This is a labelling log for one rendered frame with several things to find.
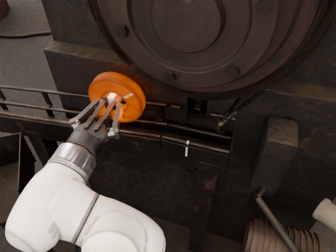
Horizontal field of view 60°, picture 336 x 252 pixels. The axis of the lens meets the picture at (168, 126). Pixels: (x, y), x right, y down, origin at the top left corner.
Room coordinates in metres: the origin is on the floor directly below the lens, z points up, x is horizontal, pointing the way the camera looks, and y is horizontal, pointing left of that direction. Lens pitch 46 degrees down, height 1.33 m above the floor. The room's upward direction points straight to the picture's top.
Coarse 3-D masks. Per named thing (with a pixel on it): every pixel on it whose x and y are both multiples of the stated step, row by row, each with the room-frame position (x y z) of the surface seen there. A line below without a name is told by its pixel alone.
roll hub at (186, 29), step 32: (128, 0) 0.49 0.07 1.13; (160, 0) 0.46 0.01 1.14; (192, 0) 0.45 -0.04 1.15; (224, 0) 0.45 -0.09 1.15; (256, 0) 0.43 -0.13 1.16; (128, 32) 0.49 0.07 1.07; (160, 32) 0.46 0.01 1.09; (192, 32) 0.45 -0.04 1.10; (224, 32) 0.45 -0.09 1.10; (256, 32) 0.42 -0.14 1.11; (160, 64) 0.47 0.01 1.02; (192, 64) 0.46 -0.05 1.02; (224, 64) 0.44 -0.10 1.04
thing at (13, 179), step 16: (0, 144) 0.55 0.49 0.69; (16, 144) 0.56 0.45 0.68; (0, 160) 0.54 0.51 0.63; (16, 160) 0.56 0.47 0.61; (32, 160) 0.55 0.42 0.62; (0, 176) 0.50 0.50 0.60; (16, 176) 0.50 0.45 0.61; (32, 176) 0.49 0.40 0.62; (0, 192) 0.45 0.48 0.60; (16, 192) 0.45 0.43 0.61; (0, 208) 0.40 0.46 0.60; (0, 224) 0.41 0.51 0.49
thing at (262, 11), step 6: (264, 0) 0.42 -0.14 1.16; (270, 0) 0.42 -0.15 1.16; (258, 6) 0.42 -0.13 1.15; (264, 6) 0.42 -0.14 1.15; (270, 6) 0.41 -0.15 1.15; (258, 12) 0.42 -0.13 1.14; (264, 12) 0.41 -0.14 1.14; (120, 24) 0.49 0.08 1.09; (120, 30) 0.48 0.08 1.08; (126, 30) 0.48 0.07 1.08; (120, 36) 0.48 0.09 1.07; (234, 66) 0.43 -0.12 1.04; (168, 72) 0.46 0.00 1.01; (228, 72) 0.43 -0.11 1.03; (234, 72) 0.42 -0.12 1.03; (168, 78) 0.46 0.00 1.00; (174, 78) 0.46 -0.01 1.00; (234, 78) 0.42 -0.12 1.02
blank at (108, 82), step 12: (108, 72) 0.61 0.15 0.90; (96, 84) 0.59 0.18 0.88; (108, 84) 0.58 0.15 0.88; (120, 84) 0.57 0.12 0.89; (132, 84) 0.58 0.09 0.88; (96, 96) 0.60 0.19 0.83; (132, 96) 0.57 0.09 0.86; (144, 96) 0.59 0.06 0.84; (132, 108) 0.57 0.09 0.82; (132, 120) 0.57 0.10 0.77
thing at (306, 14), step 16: (288, 0) 0.46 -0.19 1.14; (304, 0) 0.47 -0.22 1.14; (288, 16) 0.46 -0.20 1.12; (304, 16) 0.47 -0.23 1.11; (112, 32) 0.57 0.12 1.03; (288, 32) 0.46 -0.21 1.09; (304, 32) 0.46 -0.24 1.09; (272, 48) 0.46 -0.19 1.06; (288, 48) 0.47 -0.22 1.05; (256, 64) 0.46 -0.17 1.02; (272, 64) 0.48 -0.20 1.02; (240, 80) 0.49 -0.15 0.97; (256, 80) 0.48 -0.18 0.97
